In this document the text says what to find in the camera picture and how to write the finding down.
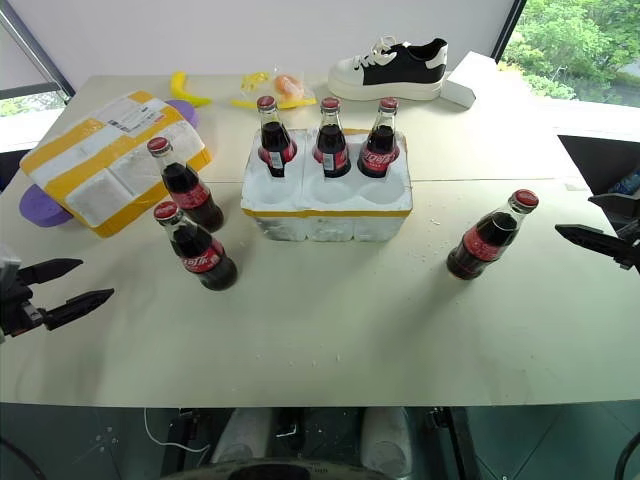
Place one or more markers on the black table leg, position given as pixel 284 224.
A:
pixel 462 445

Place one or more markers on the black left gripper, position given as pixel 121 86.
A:
pixel 17 310

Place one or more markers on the white cardboard box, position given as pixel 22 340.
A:
pixel 475 75

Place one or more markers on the white foam bottle tray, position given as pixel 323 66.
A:
pixel 327 220

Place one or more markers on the white foam lid yellow tape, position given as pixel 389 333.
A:
pixel 107 172

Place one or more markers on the purple plate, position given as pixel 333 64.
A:
pixel 40 207

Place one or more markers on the glass cola bottle red cap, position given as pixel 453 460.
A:
pixel 192 192
pixel 274 142
pixel 202 257
pixel 482 247
pixel 331 145
pixel 379 152

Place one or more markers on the dark open bin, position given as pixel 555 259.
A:
pixel 595 160

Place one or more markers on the grey metal diagonal bar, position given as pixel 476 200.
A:
pixel 35 55

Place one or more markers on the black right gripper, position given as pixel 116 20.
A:
pixel 632 245

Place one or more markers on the black window frame post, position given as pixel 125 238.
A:
pixel 509 30

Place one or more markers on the blue plastic bottle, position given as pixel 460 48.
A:
pixel 629 182

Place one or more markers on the yellow toy banana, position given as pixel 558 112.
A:
pixel 182 90

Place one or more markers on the black and white platform sneaker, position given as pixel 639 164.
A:
pixel 395 75

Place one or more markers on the clear plastic bag yellow items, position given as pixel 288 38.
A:
pixel 260 82

